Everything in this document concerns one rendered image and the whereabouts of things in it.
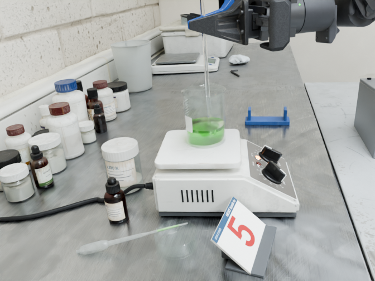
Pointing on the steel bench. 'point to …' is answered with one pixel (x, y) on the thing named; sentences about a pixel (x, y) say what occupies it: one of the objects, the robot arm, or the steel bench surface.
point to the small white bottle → (44, 116)
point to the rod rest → (267, 119)
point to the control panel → (256, 170)
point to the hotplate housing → (217, 192)
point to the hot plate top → (171, 152)
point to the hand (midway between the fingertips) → (213, 22)
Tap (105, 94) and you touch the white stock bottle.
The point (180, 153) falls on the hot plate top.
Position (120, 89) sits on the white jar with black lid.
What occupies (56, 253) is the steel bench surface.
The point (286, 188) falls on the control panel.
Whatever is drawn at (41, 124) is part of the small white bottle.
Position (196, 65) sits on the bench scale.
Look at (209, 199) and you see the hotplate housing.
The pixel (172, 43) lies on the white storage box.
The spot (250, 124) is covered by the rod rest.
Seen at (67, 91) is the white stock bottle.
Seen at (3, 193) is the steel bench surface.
